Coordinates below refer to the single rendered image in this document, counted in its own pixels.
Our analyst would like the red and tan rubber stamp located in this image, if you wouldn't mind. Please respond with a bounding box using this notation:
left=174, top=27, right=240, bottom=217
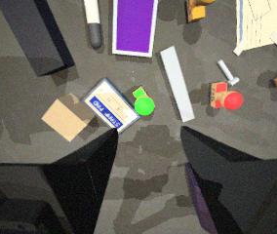
left=209, top=81, right=243, bottom=110

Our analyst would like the white cylinder with grey end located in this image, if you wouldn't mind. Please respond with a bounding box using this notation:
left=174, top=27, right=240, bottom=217
left=85, top=0, right=102, bottom=48

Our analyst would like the beige rectangular block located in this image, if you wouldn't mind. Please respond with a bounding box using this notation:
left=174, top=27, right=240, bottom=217
left=42, top=93, right=96, bottom=141

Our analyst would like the cream paper card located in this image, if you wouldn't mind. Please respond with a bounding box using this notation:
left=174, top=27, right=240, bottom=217
left=233, top=0, right=277, bottom=56

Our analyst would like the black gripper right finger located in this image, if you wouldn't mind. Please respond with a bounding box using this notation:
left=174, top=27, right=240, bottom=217
left=180, top=126, right=277, bottom=234

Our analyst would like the yellow and brown rubber stamp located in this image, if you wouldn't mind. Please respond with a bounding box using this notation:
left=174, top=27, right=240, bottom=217
left=185, top=0, right=216, bottom=23

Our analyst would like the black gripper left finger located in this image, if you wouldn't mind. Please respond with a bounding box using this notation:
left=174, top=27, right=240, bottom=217
left=0, top=128, right=118, bottom=234

